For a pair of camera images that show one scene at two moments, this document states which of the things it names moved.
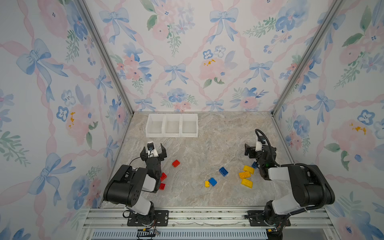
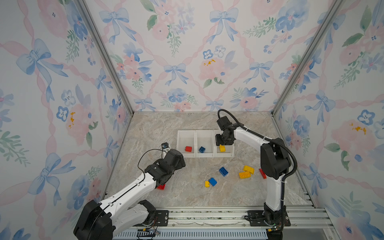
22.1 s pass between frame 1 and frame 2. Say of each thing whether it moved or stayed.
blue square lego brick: moved
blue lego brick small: stayed
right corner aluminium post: stayed
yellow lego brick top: stayed
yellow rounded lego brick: moved
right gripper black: moved
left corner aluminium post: stayed
